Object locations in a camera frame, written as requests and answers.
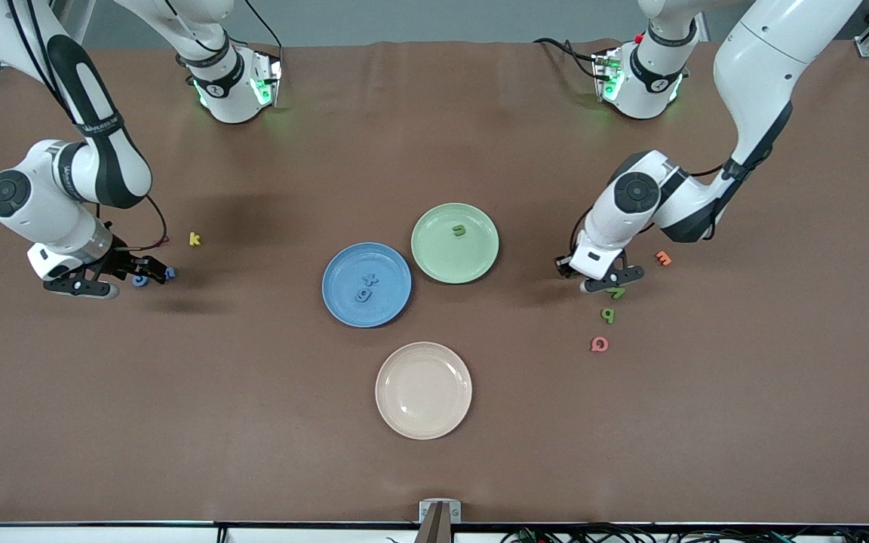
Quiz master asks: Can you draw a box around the tangled cable bundle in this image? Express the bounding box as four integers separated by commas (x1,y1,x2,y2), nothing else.
501,523,869,543

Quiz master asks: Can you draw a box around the brown table cover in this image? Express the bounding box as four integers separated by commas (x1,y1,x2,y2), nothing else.
0,39,869,525

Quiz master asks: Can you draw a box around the blue plate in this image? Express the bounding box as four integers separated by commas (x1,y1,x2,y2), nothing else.
321,241,413,329

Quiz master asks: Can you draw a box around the black right base cable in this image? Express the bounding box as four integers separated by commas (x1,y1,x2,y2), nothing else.
242,0,284,69

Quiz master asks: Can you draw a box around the grey metal bracket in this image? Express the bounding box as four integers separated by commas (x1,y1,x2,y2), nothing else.
419,499,462,523

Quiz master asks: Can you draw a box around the beige plate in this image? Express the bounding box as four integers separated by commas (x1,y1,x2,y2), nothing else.
375,342,473,440

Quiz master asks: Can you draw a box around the white table edge rail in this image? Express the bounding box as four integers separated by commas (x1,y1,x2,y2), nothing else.
0,523,869,543

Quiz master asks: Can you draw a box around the black left base cable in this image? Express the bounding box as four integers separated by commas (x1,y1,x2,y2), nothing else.
533,36,609,82

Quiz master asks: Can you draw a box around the brown camera post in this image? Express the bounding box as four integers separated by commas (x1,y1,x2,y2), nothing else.
412,504,455,543

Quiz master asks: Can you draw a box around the black base cable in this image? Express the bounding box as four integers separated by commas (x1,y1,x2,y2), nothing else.
242,0,284,69
533,36,609,82

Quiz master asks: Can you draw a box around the green plate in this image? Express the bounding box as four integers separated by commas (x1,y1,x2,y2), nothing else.
410,202,500,285

